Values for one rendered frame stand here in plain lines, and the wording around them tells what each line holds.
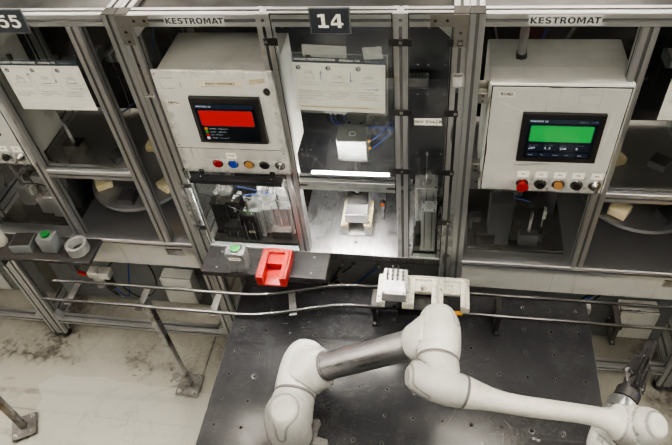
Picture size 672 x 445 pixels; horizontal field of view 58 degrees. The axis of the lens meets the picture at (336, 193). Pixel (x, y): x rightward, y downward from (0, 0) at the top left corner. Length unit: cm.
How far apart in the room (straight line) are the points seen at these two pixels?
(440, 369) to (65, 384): 235
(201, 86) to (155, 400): 190
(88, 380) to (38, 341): 45
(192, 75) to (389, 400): 141
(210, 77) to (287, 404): 113
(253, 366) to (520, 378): 106
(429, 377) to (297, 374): 58
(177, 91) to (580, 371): 184
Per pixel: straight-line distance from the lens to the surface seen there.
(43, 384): 380
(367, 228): 262
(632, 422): 198
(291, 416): 220
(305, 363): 228
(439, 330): 197
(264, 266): 254
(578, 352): 269
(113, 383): 363
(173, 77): 214
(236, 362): 266
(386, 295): 246
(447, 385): 191
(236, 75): 205
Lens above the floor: 293
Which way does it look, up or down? 45 degrees down
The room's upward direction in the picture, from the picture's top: 7 degrees counter-clockwise
